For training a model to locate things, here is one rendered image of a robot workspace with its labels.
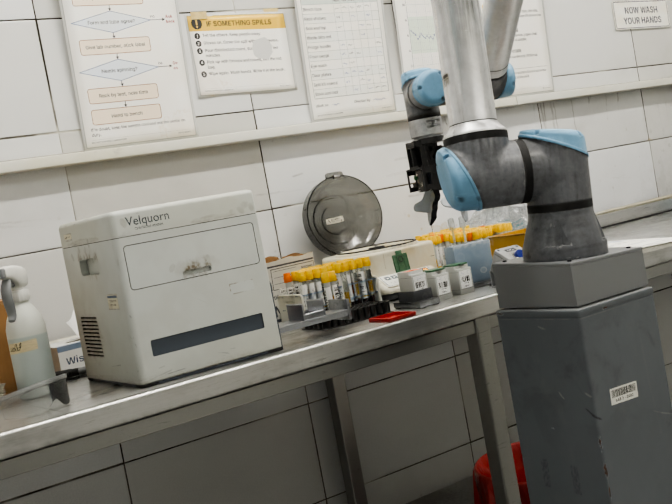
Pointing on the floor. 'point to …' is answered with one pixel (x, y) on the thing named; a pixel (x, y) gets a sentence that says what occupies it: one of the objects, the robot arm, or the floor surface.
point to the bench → (116, 412)
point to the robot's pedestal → (591, 400)
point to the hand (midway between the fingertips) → (451, 223)
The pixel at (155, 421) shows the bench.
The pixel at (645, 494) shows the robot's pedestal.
